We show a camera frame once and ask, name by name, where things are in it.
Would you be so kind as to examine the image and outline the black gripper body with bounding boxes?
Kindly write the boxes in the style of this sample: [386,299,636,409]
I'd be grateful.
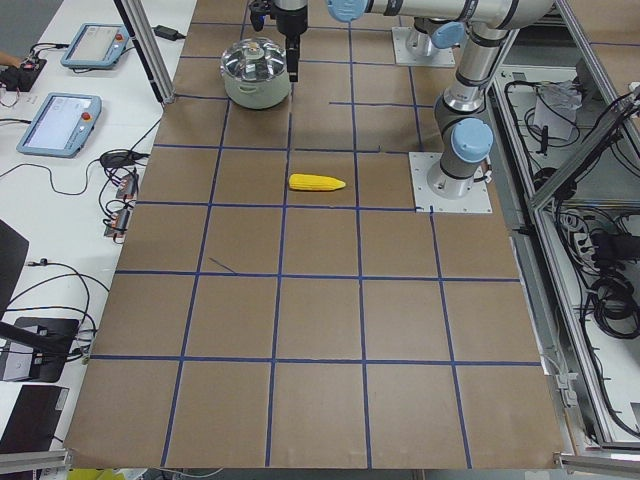
[272,0,307,36]

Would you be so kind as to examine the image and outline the glass pot lid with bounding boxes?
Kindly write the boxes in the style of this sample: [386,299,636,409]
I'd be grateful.
[220,37,287,83]

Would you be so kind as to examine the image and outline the yellow corn cob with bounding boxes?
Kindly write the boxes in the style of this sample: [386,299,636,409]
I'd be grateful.
[288,173,346,192]

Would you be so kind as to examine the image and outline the pale green cooking pot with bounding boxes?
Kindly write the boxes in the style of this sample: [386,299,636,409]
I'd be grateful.
[219,37,292,110]

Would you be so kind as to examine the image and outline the black power adapter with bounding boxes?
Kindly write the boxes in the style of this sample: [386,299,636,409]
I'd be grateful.
[153,25,186,41]

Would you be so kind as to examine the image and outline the far blue teach pendant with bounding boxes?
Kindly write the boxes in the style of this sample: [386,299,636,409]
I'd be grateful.
[61,23,130,69]

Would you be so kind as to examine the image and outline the blue teach pendant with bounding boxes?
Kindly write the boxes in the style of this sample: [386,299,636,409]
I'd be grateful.
[16,92,102,158]
[61,23,130,69]

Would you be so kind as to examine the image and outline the usb hub board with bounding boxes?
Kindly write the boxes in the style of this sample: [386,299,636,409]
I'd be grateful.
[116,172,139,200]
[103,208,131,240]

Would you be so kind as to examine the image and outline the near blue teach pendant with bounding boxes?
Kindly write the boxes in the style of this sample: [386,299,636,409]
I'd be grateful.
[16,92,102,158]

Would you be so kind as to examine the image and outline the brown paper table mat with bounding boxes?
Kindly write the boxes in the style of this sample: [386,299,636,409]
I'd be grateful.
[66,1,562,469]

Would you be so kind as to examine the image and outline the crumpled white paper bag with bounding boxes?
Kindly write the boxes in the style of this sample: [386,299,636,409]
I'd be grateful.
[533,80,582,141]

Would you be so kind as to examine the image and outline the black monitor stand base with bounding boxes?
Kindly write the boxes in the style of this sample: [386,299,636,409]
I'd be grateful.
[1,317,79,383]

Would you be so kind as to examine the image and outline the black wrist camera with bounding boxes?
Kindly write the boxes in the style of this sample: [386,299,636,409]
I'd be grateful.
[249,0,272,32]

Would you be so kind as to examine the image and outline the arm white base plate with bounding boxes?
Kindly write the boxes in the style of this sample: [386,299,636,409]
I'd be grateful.
[391,27,455,68]
[409,152,493,214]

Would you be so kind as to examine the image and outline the aluminium frame post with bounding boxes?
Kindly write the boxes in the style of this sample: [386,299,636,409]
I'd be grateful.
[114,0,175,105]

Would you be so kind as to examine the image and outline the bundle of black cables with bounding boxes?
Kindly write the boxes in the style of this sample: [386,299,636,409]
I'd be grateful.
[579,209,640,341]

